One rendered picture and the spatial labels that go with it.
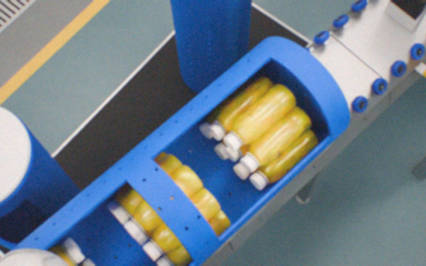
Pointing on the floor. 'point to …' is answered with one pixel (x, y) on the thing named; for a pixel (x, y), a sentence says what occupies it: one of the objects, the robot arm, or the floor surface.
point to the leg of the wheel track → (303, 195)
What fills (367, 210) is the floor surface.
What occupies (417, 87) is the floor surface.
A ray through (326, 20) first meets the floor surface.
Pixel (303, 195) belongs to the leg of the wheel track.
